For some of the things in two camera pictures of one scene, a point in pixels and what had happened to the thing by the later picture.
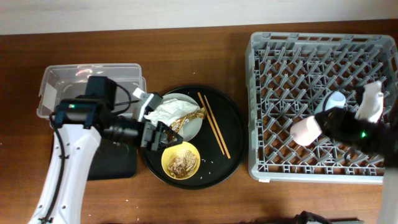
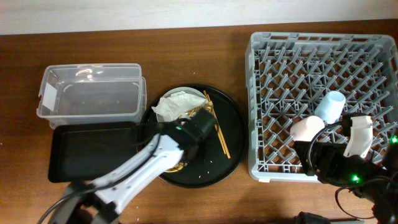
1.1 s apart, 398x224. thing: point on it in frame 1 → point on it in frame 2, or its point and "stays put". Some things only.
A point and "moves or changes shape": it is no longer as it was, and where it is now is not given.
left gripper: [153, 142] → [202, 159]
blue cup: [331, 100] stays put
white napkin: [168, 111] moves or changes shape
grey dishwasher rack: [288, 74] stays put
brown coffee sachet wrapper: [176, 126] moves or changes shape
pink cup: [306, 131] stays put
